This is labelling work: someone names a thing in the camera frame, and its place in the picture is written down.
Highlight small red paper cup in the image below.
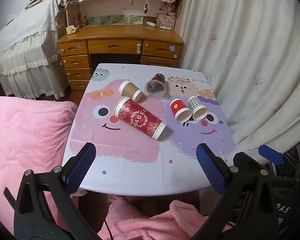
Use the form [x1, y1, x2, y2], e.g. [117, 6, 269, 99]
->
[170, 98, 192, 124]

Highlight pink blanket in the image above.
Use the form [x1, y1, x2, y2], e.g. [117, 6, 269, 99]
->
[0, 95, 78, 235]

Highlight checkered paper cup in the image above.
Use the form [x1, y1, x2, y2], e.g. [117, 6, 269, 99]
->
[187, 96, 208, 120]

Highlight wooden desk hutch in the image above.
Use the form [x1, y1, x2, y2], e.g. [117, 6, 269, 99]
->
[64, 0, 192, 32]

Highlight brown paper cup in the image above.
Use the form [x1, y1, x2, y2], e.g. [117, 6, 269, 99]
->
[118, 79, 143, 102]

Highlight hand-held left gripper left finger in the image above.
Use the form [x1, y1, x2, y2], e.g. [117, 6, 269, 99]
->
[4, 142, 100, 240]

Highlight white lace covered piano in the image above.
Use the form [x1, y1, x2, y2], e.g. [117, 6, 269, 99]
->
[0, 0, 71, 100]

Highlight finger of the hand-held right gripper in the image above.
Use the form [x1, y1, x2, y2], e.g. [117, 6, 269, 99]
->
[258, 144, 300, 178]

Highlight clear plastic cup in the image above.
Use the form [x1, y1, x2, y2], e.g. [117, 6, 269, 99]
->
[144, 73, 167, 98]

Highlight letter print box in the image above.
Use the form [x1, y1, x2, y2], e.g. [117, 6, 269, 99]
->
[156, 13, 177, 31]

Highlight cartoon printed table cover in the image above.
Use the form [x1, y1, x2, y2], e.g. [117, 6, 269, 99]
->
[62, 63, 238, 197]

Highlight large red patterned cup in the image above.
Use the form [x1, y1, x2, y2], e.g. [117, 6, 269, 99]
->
[114, 96, 167, 140]

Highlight white floral curtain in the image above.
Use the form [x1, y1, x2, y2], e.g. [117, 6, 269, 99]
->
[176, 0, 300, 162]

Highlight pen holder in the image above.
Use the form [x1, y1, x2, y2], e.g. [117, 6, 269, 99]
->
[73, 17, 87, 29]

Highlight green picture strip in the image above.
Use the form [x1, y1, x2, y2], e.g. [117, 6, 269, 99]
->
[86, 15, 144, 26]

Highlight black cable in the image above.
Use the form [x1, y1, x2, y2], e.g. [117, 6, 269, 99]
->
[104, 219, 115, 240]

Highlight wooden desk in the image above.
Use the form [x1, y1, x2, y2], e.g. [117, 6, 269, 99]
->
[57, 23, 185, 91]

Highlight pink fleece robe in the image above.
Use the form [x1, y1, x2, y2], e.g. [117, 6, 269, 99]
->
[97, 197, 232, 240]

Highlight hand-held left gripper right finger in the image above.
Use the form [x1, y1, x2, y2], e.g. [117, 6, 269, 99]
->
[190, 142, 278, 240]

